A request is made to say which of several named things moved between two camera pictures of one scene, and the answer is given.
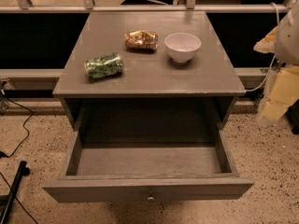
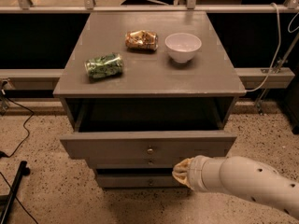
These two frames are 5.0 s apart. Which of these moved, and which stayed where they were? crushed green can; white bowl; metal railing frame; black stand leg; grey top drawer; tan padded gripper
Moved: tan padded gripper; grey top drawer
Stayed: black stand leg; white bowl; crushed green can; metal railing frame
